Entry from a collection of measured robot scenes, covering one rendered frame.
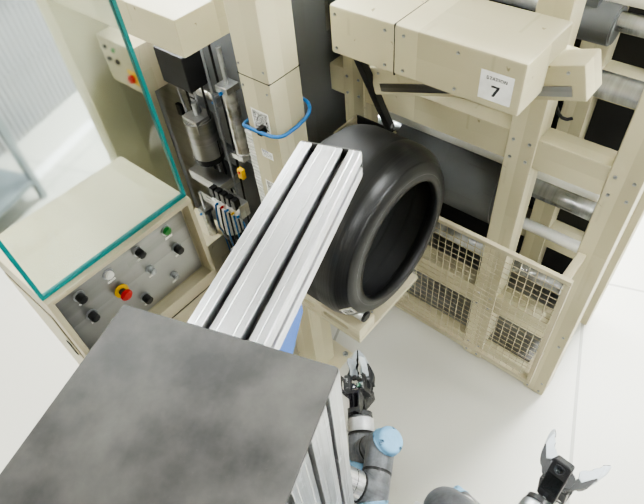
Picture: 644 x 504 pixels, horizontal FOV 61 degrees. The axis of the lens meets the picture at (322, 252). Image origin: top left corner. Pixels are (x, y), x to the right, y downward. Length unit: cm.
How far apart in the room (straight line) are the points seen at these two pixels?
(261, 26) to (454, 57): 50
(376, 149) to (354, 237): 27
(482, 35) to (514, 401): 183
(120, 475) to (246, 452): 11
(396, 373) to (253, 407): 234
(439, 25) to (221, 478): 130
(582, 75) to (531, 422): 173
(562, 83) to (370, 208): 58
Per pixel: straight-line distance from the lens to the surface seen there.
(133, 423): 55
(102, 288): 192
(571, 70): 155
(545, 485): 153
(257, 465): 50
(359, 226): 151
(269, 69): 160
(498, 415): 280
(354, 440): 159
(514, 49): 148
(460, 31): 155
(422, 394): 279
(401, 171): 158
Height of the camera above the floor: 249
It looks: 49 degrees down
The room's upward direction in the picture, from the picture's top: 7 degrees counter-clockwise
